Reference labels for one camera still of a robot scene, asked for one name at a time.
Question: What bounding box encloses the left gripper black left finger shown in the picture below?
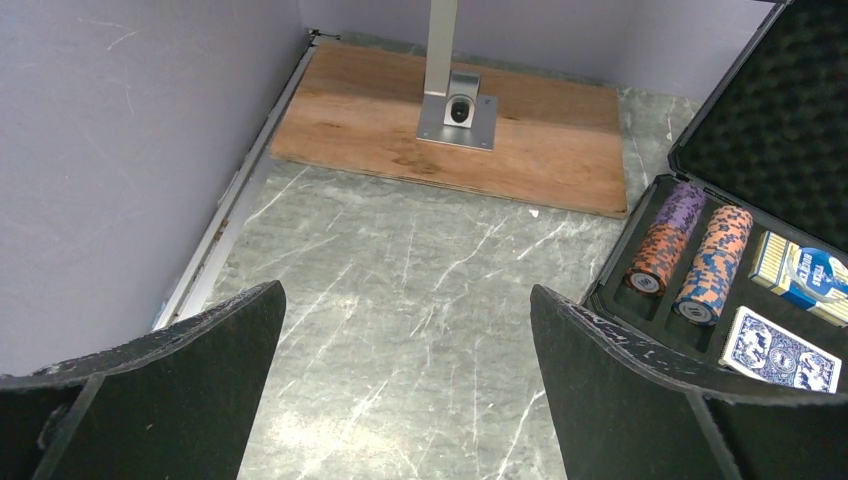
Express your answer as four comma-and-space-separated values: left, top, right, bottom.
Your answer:
1, 281, 286, 479

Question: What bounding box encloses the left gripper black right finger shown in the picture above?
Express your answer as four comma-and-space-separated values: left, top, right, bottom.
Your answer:
530, 285, 847, 479

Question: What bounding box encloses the orange blue chip stack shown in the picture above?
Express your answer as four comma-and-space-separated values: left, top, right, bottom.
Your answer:
673, 247, 739, 327
701, 205, 754, 259

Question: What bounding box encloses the blue patterned card deck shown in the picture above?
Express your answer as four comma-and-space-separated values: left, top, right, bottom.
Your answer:
718, 306, 842, 394

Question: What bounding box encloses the orange black chip stack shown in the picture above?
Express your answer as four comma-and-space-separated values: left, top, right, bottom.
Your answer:
624, 224, 688, 296

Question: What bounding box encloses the black poker set case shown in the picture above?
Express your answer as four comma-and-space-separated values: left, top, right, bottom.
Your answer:
586, 1, 847, 393

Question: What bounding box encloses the purple chip stack in case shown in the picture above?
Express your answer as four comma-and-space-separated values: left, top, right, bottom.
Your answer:
652, 182, 707, 237

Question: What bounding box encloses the blue card deck box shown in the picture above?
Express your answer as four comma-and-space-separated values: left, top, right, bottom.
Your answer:
748, 231, 847, 328

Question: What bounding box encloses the wooden board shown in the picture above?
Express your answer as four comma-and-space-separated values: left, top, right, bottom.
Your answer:
270, 42, 628, 218

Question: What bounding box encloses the grey metal stand bracket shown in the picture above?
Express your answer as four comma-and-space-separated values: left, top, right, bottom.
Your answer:
416, 0, 498, 151

